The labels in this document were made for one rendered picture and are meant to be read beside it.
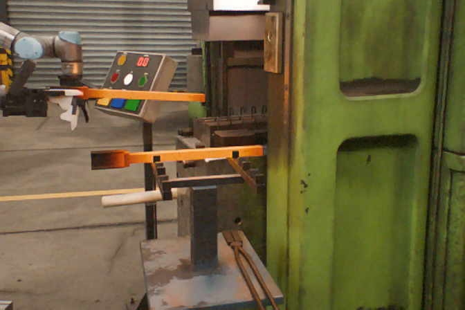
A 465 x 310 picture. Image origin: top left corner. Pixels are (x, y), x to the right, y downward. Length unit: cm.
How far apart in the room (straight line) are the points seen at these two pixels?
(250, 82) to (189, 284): 101
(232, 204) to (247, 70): 60
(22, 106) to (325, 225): 92
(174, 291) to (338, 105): 66
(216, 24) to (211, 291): 87
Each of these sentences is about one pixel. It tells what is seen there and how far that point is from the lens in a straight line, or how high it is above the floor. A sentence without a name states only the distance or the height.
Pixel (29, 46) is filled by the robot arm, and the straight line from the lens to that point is 199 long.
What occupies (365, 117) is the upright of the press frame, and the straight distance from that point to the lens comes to 159.
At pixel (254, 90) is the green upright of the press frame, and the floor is 107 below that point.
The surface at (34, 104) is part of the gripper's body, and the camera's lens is 166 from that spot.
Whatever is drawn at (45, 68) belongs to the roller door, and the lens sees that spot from 983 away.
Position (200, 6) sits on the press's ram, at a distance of 187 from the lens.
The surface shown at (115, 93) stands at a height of 112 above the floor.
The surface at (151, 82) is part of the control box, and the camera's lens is 224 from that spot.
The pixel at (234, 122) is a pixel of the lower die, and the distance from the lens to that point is 186.
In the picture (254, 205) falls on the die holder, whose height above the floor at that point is 75.
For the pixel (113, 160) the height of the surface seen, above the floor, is 98.
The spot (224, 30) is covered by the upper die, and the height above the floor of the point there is 130.
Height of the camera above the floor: 133
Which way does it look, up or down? 12 degrees down
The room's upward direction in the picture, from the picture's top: straight up
